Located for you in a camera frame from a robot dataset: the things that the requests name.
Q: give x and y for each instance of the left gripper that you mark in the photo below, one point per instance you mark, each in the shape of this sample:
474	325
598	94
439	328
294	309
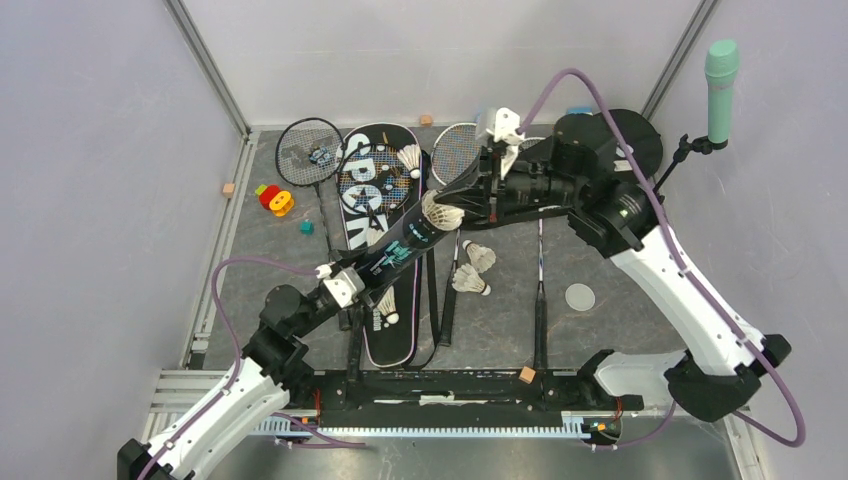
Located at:
368	299

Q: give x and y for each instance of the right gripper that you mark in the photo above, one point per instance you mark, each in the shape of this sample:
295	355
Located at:
480	189

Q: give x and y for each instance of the black shuttlecock tube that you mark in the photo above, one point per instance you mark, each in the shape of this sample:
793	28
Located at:
418	231

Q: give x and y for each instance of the white shuttlecock floor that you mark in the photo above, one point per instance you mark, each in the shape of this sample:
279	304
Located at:
481	258

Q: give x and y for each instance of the white shuttlecock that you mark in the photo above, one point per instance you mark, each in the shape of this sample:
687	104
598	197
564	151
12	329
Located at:
466	279
410	157
387	306

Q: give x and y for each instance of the translucent tube lid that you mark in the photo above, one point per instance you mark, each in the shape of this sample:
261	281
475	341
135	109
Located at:
580	297

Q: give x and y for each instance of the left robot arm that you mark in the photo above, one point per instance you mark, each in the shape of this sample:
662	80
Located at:
264	377

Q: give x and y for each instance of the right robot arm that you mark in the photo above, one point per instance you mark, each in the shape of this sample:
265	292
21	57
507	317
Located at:
724	358

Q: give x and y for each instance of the black crossway racket bag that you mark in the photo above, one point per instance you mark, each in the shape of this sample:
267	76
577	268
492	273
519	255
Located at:
580	159

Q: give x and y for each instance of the white shuttlecock on racket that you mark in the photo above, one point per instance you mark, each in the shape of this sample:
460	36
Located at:
410	157

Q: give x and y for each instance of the black sport racket bag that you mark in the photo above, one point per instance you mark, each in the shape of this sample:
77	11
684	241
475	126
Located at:
395	346

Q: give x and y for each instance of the black racket on bag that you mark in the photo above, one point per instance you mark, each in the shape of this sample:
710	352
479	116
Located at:
373	179

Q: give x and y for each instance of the red yellow toy blocks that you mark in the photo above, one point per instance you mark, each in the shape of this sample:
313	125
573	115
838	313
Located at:
274	199

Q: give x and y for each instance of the black white shaft racket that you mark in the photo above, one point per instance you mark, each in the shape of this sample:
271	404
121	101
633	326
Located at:
540	355

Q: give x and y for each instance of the black racket far left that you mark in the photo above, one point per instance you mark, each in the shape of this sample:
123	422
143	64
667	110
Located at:
292	152

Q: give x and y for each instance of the small wooden cube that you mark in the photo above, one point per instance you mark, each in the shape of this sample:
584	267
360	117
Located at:
527	375

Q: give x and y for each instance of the black microphone tripod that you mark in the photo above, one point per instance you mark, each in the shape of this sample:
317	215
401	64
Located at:
701	145

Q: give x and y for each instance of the green microphone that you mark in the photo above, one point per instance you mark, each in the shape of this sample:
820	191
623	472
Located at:
721	68

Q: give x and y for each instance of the white frame racket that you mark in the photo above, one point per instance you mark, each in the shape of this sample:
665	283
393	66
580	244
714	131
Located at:
455	149

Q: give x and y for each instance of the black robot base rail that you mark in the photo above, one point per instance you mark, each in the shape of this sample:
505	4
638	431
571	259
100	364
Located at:
455	398

